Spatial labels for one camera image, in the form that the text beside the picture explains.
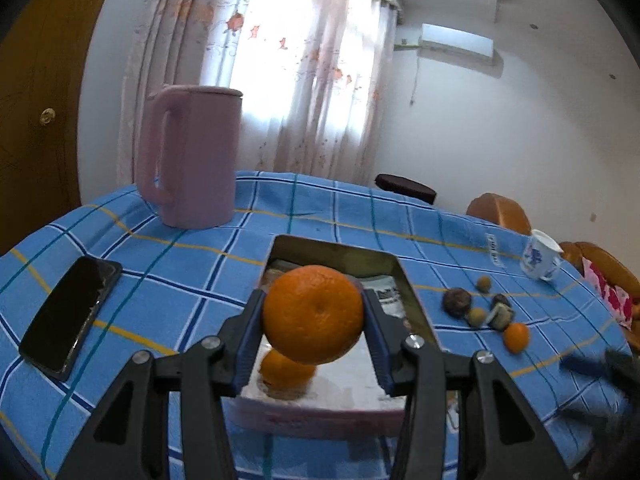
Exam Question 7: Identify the small brown longan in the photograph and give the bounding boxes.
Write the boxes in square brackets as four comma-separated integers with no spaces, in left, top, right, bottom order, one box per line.
[475,275,492,294]

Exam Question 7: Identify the brown leather chair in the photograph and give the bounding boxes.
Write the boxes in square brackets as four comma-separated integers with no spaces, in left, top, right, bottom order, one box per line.
[466,193,532,235]

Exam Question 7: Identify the white air conditioner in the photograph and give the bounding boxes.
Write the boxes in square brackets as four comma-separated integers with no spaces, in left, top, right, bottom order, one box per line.
[420,24,494,63]

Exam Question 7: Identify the wooden door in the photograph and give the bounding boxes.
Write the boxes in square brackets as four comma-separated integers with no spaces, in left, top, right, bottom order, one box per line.
[1,0,104,252]

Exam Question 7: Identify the pink floral cushion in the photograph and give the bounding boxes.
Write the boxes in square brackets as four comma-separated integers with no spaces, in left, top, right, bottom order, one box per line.
[582,258,634,330]

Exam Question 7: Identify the white blue-patterned mug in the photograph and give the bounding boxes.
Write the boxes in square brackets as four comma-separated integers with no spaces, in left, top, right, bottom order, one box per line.
[520,230,563,282]

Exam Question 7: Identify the dark round stool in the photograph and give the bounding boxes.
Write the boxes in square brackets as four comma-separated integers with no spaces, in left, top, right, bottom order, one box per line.
[374,174,437,205]

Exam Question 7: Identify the pink metal tin box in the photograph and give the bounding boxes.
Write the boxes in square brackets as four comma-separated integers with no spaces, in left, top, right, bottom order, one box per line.
[229,235,437,440]

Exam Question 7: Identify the pink electric kettle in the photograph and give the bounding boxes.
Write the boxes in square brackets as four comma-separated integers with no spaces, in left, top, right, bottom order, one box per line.
[134,84,242,230]

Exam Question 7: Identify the large orange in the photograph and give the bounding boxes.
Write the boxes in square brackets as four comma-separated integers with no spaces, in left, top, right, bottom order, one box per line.
[262,266,364,365]

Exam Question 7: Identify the floral sheer curtain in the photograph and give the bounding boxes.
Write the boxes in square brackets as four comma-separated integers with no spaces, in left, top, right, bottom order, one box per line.
[116,0,402,184]

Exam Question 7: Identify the cut taro piece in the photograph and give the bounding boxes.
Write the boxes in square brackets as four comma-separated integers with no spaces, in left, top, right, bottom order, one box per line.
[486,302,514,332]

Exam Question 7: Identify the small brown fruit hidden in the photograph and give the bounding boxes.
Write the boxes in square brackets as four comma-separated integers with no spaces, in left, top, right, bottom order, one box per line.
[465,307,488,328]

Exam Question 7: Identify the blue plaid tablecloth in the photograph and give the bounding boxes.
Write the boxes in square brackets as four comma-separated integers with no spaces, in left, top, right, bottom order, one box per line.
[1,171,627,479]

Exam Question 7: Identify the small orange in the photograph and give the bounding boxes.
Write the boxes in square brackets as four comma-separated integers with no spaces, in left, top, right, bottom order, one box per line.
[502,323,530,354]
[259,349,317,391]

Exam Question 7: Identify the brass door knob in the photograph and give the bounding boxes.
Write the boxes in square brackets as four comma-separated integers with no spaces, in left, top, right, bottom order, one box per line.
[39,107,56,126]

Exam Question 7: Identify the brown leather sofa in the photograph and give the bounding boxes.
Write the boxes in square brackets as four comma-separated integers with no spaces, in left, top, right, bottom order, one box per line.
[561,242,639,354]

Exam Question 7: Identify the dark water chestnut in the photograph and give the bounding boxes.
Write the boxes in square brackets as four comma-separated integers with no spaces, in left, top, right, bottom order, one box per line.
[491,294,512,308]
[442,287,473,318]

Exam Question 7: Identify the black smartphone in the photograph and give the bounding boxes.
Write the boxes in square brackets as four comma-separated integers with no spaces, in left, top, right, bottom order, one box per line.
[18,256,122,382]

